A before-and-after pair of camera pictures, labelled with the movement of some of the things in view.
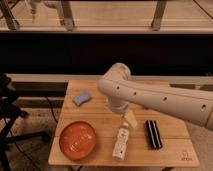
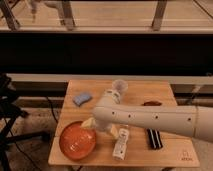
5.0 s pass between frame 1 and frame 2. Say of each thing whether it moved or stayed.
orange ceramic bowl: stayed
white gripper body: moved
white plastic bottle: stayed
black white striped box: stayed
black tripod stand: stayed
